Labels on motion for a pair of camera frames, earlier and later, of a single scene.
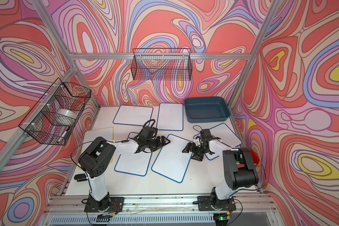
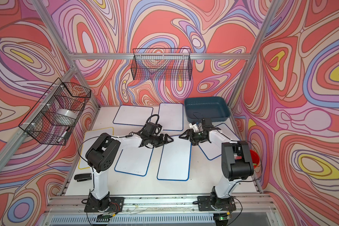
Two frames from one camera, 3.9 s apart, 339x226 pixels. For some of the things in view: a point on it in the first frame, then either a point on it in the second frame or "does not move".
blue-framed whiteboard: [172, 163] does not move
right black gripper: [198, 157] → [189, 131]
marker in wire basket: [64, 134] does not move
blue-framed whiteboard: [136, 164] does not move
